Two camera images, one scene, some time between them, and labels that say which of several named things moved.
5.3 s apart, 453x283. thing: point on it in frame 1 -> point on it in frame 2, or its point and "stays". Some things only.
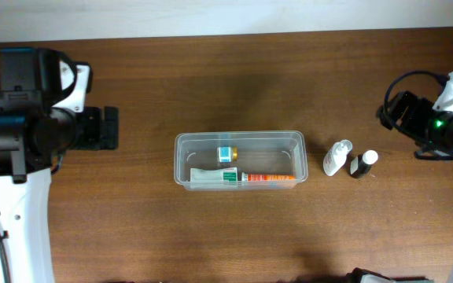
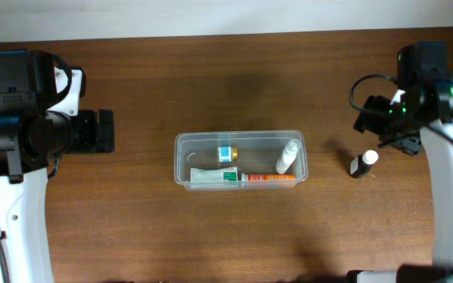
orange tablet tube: x=247 y=177 stays
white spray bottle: x=336 y=157 -> x=288 y=155
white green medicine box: x=214 y=176 stays
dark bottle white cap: x=361 y=164 stays
